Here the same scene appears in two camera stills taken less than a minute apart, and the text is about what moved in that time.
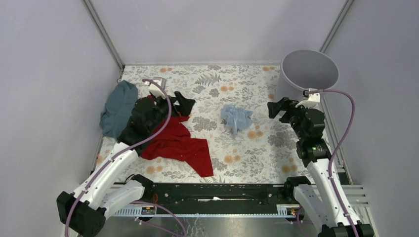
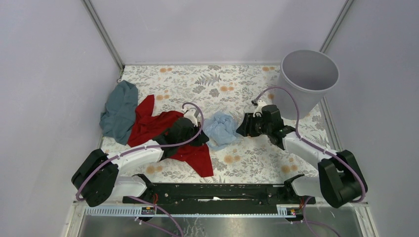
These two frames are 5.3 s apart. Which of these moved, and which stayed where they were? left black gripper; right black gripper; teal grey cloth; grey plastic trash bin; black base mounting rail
Moved: left black gripper; right black gripper
Stayed: black base mounting rail; grey plastic trash bin; teal grey cloth
